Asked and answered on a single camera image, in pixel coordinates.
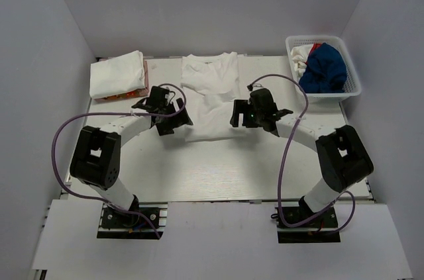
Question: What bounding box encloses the white cartoon-print t-shirt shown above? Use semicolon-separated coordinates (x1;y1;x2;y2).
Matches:
180;52;245;142

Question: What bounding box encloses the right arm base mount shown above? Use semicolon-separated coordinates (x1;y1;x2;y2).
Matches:
270;207;341;244

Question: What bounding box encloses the folded white t-shirt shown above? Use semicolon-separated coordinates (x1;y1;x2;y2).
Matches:
89;50;146;99

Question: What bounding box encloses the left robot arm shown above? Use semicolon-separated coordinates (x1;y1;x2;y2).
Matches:
70;83;193;226

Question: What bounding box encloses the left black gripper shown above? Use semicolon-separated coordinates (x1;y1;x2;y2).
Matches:
156;97;192;136

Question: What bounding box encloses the white red-print t-shirt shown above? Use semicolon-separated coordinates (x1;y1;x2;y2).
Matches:
290;43;321;79

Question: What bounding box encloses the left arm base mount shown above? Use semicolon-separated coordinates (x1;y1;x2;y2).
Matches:
97;203;168;240

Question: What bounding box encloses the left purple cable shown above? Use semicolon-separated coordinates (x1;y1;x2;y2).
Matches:
52;83;187;240

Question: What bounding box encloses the blue t-shirt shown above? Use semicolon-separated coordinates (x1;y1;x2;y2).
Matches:
299;43;347;94

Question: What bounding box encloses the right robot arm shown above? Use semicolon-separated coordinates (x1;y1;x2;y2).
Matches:
230;88;374;226

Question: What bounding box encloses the white plastic basket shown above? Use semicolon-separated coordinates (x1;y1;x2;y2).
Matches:
286;35;362;103

